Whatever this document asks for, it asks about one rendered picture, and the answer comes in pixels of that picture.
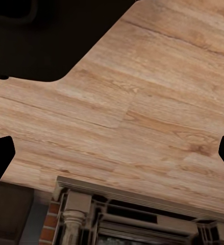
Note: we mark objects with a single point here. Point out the cabinet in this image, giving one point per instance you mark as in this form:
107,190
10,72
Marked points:
15,205

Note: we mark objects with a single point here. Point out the wood fireplace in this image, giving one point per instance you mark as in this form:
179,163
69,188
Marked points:
92,214

